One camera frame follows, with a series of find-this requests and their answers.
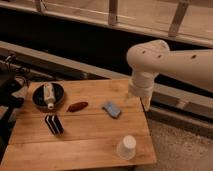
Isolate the blue eraser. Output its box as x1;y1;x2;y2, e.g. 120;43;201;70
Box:
102;102;121;118

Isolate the metal railing frame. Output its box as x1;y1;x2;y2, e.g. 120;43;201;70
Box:
0;0;213;48

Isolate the black equipment with cables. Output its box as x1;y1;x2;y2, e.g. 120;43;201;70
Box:
0;54;28;162

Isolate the white tube on plate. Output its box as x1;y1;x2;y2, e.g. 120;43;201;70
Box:
43;83;55;110

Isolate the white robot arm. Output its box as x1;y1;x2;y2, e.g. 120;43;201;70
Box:
126;40;213;111

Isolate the black white striped object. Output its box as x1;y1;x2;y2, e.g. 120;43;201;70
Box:
45;115;64;134

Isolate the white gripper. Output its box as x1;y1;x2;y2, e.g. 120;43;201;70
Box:
128;71;158;111

